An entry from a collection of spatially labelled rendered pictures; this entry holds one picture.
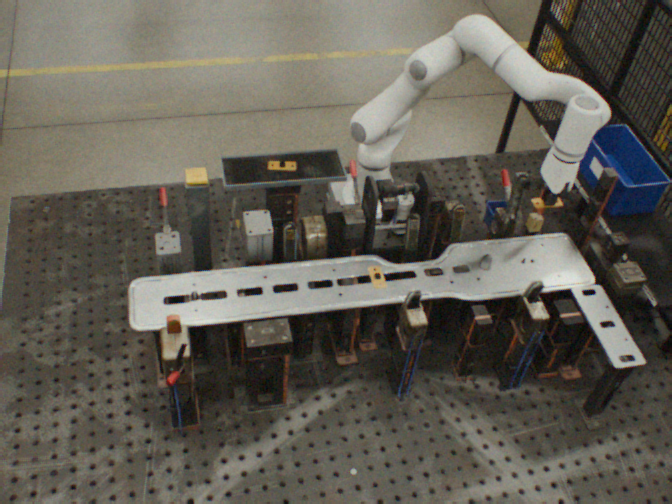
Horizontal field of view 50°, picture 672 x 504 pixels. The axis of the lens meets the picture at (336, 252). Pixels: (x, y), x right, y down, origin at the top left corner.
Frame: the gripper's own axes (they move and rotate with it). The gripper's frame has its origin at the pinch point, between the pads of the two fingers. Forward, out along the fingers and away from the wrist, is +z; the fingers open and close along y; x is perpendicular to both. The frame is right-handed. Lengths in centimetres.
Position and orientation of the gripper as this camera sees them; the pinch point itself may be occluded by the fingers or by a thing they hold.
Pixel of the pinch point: (549, 196)
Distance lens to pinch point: 211.5
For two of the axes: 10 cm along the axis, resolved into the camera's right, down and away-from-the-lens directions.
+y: 2.1, 7.3, -6.5
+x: 9.7, -1.0, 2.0
